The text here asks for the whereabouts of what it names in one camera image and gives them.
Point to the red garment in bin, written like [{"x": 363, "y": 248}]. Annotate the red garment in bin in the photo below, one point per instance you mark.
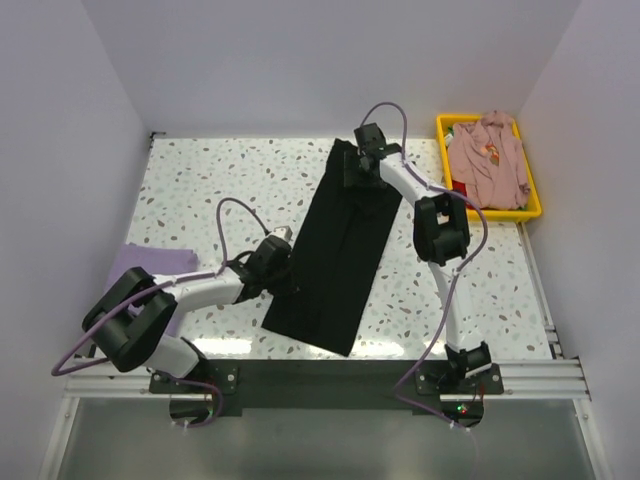
[{"x": 460, "y": 188}]

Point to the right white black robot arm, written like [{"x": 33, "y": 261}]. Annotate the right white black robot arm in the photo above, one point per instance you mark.
[{"x": 441, "y": 238}]

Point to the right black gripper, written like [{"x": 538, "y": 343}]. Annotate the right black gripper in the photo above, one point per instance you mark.
[{"x": 352, "y": 173}]

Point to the aluminium extrusion rail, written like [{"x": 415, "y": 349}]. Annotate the aluminium extrusion rail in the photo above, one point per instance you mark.
[{"x": 525, "y": 379}]

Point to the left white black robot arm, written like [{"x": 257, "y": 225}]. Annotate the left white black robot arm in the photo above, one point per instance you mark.
[{"x": 130, "y": 323}]

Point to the yellow plastic bin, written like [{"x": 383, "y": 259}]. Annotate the yellow plastic bin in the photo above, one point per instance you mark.
[{"x": 444, "y": 124}]

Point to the black t shirt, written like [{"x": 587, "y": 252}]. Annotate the black t shirt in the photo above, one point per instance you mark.
[{"x": 334, "y": 260}]

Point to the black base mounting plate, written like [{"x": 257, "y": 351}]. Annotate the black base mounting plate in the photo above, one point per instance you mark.
[{"x": 199, "y": 409}]

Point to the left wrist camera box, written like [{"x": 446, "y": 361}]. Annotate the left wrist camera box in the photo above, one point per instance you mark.
[{"x": 284, "y": 233}]

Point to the folded lavender t shirt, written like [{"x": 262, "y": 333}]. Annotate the folded lavender t shirt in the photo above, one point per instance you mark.
[{"x": 155, "y": 261}]

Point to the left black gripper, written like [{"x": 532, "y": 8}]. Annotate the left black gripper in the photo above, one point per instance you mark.
[{"x": 290, "y": 286}]

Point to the pink shirt in bin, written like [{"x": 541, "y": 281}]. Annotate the pink shirt in bin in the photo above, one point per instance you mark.
[{"x": 488, "y": 160}]

